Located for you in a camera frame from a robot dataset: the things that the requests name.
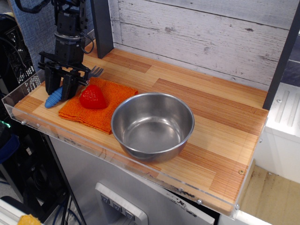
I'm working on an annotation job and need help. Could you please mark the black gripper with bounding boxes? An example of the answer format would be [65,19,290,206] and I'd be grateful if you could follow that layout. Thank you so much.
[39,37,90,101]

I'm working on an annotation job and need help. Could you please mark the blue handled metal fork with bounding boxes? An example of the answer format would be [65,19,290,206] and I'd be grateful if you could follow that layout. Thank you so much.
[45,66,104,108]

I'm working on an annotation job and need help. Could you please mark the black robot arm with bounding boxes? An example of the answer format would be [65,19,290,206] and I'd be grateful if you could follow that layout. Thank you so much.
[16,0,90,101]

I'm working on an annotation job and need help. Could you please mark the stainless steel pot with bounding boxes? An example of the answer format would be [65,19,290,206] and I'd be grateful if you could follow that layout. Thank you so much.
[111,92,195,163]

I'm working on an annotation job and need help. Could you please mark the red plastic strawberry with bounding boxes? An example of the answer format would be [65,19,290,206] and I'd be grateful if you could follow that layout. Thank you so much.
[79,84,107,109]

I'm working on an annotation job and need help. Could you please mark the orange cloth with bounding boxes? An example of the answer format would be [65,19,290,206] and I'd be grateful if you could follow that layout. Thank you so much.
[59,77,138,134]

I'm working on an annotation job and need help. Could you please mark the clear acrylic table guard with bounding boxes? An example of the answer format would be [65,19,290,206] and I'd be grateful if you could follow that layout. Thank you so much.
[3,75,268,216]

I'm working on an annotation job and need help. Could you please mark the silver toy fridge cabinet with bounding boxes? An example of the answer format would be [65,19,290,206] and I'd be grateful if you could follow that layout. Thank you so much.
[50,137,220,225]

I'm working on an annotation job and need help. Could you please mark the white toy sink unit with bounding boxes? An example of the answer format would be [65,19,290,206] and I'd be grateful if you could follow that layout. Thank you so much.
[254,83,300,183]

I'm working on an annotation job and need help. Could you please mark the dark grey left post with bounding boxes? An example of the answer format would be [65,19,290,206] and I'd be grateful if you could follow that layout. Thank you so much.
[90,0,114,59]

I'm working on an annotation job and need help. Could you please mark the dark grey post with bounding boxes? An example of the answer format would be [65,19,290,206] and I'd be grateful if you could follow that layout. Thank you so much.
[90,0,114,59]
[262,1,300,110]

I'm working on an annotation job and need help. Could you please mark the dark grey right post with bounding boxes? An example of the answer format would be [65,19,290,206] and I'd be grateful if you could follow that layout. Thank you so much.
[262,1,300,110]

